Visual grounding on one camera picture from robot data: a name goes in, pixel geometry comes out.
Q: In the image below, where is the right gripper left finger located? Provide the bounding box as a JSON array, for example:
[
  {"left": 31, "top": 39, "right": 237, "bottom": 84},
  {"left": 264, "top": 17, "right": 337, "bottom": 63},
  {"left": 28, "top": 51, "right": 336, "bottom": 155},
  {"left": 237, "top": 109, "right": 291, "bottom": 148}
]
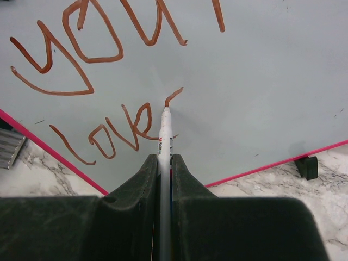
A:
[{"left": 1, "top": 154, "right": 157, "bottom": 260}]

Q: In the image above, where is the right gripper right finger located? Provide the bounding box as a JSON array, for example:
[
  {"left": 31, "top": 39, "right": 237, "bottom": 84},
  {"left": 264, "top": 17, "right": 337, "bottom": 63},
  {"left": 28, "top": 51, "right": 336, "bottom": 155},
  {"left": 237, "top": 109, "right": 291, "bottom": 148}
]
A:
[{"left": 172, "top": 154, "right": 329, "bottom": 260}]

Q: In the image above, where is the white marker pen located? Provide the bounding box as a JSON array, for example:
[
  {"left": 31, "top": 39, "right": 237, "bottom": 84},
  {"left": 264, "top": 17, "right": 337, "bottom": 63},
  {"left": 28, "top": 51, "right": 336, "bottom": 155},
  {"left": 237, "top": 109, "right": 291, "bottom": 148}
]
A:
[{"left": 157, "top": 106, "right": 173, "bottom": 260}]

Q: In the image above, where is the pink framed whiteboard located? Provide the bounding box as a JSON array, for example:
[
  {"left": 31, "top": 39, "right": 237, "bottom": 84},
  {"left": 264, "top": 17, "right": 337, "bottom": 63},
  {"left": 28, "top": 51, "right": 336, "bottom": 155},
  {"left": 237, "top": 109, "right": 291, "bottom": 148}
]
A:
[{"left": 1, "top": 1, "right": 347, "bottom": 193}]

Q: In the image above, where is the black plastic toolbox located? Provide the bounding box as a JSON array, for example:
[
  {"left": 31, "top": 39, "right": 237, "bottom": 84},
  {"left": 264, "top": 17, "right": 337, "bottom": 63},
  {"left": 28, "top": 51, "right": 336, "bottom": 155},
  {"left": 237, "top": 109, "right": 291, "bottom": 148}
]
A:
[{"left": 0, "top": 119, "right": 27, "bottom": 170}]

